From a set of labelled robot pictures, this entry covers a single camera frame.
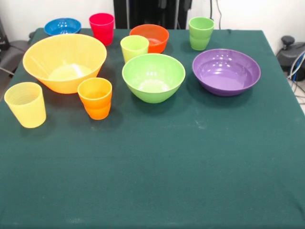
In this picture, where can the blue bowl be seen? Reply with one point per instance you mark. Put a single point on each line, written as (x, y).
(62, 26)

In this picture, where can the red cup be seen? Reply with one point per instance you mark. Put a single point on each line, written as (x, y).
(102, 28)

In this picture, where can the green cup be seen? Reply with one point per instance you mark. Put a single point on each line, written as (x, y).
(201, 35)

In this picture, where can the purple bowl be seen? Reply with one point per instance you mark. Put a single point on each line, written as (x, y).
(226, 71)

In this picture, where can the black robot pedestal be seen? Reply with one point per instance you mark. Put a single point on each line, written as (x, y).
(147, 12)

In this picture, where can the grey office chair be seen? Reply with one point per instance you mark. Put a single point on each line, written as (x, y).
(14, 52)

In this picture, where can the lime yellow cup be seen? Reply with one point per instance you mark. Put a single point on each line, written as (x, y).
(133, 47)

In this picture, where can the dark green tablecloth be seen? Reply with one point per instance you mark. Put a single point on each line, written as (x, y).
(152, 167)

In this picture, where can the green bowl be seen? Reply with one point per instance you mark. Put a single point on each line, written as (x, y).
(152, 71)

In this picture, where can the large yellow-orange bowl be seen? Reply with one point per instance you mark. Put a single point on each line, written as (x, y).
(47, 59)

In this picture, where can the red-orange bowl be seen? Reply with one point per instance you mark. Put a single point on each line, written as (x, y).
(155, 35)

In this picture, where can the orange cup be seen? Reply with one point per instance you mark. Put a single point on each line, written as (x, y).
(95, 100)

